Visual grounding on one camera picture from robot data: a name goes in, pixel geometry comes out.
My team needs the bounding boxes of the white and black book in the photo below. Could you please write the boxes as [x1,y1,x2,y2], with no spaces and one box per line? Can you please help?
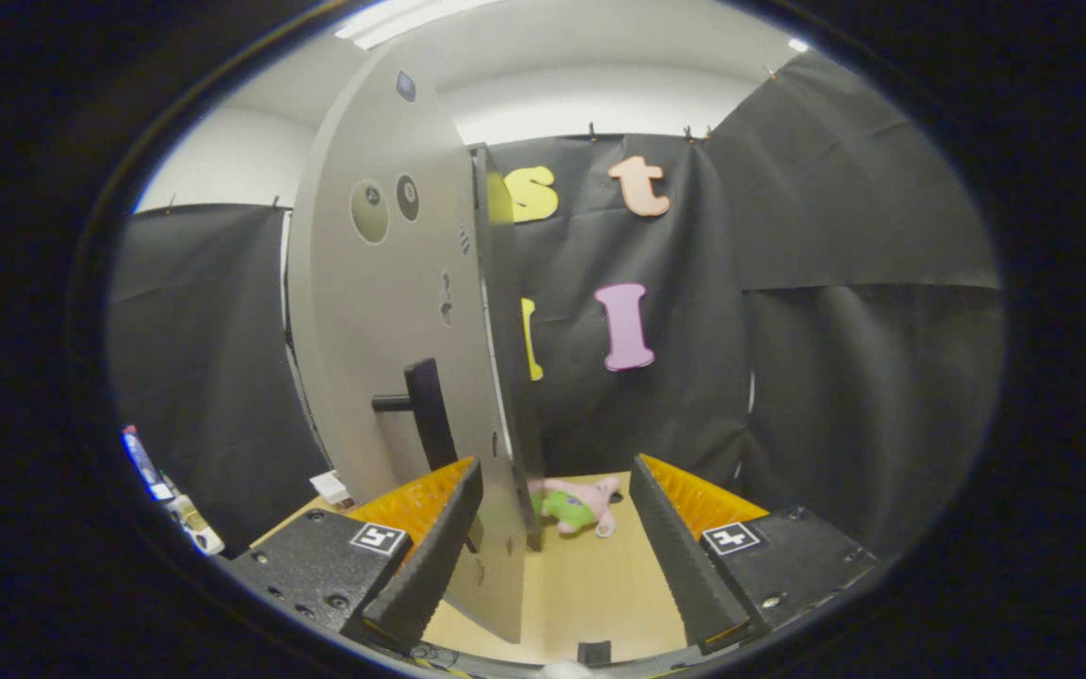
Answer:
[309,469,355,508]

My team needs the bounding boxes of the pink and green plush toy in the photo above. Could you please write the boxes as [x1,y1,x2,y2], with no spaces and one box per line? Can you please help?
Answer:
[529,476,621,538]

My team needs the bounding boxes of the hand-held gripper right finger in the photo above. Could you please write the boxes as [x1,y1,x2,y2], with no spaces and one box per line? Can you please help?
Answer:
[630,454,883,654]

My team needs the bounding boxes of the long ceiling light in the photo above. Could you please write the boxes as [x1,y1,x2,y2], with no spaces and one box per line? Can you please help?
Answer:
[334,0,506,50]

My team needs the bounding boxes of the black backdrop cloth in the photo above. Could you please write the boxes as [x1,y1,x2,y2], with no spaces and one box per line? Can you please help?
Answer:
[109,52,1006,557]

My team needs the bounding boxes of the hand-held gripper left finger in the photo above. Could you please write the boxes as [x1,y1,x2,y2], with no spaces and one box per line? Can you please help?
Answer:
[222,456,485,652]

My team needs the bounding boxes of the colourful small items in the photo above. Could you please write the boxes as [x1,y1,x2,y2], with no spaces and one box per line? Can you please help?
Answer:
[122,424,225,557]

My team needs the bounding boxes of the grey shoe cabinet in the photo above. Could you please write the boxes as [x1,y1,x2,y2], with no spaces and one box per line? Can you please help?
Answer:
[468,141,544,553]

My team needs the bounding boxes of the black door handle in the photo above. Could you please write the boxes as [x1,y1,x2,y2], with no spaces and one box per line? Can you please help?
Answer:
[371,357,459,472]

